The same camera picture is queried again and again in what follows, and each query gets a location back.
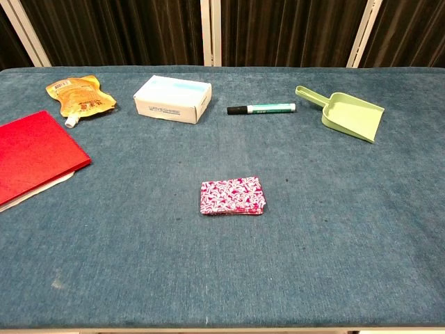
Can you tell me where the red folder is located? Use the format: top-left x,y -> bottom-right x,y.
0,110 -> 92,207

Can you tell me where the green marker with black cap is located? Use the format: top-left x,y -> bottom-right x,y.
227,102 -> 297,116

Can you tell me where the white paper sheet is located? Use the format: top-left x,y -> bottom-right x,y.
0,170 -> 75,214

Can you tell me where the yellow spouted drink pouch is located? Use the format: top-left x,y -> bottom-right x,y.
45,74 -> 118,129

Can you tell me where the white upright frame post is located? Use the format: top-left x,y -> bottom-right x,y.
200,0 -> 223,67

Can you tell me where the dark pleated curtain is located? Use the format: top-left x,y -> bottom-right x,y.
0,0 -> 445,69

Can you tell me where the white cardboard box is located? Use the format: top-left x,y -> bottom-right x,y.
133,74 -> 213,125

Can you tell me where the white slanted frame post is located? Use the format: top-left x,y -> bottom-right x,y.
0,0 -> 53,67
346,0 -> 384,69

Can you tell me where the light green plastic dustpan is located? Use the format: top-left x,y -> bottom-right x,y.
295,85 -> 386,144

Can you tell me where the blue fabric table cover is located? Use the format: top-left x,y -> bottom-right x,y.
0,65 -> 445,330

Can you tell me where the pink patterned cloth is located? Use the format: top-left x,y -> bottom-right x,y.
200,175 -> 266,217

